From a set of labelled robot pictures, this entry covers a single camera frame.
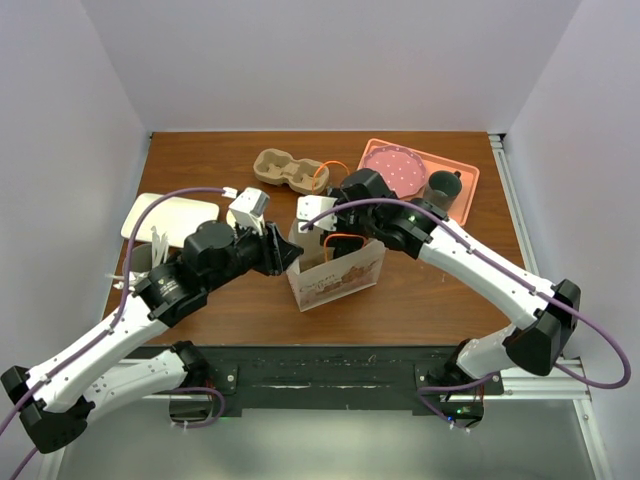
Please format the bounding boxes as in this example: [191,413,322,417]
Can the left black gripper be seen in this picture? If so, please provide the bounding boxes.
[205,213,304,292]

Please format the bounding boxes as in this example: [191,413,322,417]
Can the paper bag orange handles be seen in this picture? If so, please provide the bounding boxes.
[285,160,387,313]

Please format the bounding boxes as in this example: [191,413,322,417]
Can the stack of paper cups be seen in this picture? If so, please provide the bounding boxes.
[225,208,243,228]

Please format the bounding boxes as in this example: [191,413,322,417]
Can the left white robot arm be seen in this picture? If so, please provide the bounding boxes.
[1,221,304,454]

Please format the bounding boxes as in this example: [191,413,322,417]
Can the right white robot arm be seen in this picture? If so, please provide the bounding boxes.
[328,168,581,393]

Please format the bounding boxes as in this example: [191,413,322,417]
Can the pink dotted plate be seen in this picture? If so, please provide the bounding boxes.
[361,146,427,198]

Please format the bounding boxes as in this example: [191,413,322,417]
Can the dark green mug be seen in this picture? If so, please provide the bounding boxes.
[423,170,462,212]

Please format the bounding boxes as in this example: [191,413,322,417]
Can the cardboard cup carrier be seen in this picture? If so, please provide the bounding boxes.
[253,148,330,195]

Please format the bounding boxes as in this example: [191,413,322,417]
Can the pink plastic tray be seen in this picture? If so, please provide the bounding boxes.
[358,138,480,226]

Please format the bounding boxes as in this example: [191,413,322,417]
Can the white rectangular plate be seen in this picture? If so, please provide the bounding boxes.
[120,193,220,248]

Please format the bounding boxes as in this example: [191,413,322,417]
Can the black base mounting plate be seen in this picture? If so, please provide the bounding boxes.
[169,341,508,424]

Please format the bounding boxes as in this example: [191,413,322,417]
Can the grey holder cup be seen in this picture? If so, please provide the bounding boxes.
[123,243,153,276]

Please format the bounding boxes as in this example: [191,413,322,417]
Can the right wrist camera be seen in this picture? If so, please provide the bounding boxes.
[296,195,337,233]

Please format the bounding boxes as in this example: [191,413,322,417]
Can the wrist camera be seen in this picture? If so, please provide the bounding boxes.
[228,187,270,236]
[296,195,337,233]

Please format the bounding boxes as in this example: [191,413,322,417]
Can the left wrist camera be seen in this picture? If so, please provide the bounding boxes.
[228,187,270,236]

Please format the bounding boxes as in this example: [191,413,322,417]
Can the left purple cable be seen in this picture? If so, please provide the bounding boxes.
[0,186,239,480]

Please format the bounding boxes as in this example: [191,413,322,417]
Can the purple cable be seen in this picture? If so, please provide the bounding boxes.
[0,186,239,480]
[298,198,632,431]

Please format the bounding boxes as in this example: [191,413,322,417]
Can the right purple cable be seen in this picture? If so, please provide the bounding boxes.
[298,198,632,431]

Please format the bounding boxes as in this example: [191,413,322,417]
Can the aluminium frame rails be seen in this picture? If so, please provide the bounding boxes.
[37,132,614,480]

